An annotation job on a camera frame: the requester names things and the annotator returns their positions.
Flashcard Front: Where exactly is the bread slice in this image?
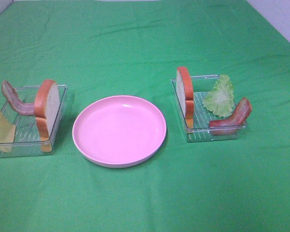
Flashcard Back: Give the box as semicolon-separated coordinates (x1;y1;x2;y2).
176;66;194;129
34;79;60;142

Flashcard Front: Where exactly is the green lettuce leaf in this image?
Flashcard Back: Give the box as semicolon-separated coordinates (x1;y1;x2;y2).
203;74;234;117

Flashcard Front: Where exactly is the bacon strip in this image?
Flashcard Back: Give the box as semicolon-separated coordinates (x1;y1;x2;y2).
209;97;252;135
1;80;34;116

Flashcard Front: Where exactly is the pink round plate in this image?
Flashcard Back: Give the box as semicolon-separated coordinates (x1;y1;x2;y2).
72;95;167;168

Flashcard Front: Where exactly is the right clear plastic tray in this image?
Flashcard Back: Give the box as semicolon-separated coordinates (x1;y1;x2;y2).
171;74;247;143

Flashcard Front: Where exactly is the clear plastic tray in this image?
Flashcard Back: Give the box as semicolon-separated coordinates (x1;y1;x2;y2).
171;74;247;143
0;85;68;158

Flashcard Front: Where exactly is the green tablecloth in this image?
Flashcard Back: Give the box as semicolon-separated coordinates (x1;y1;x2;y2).
0;0;290;232

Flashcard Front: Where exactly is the left clear plastic tray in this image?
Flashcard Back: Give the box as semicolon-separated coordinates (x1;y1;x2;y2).
0;85;68;158

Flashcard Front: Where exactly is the yellow cheese slice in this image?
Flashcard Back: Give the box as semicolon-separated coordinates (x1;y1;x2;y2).
0;111;16;153

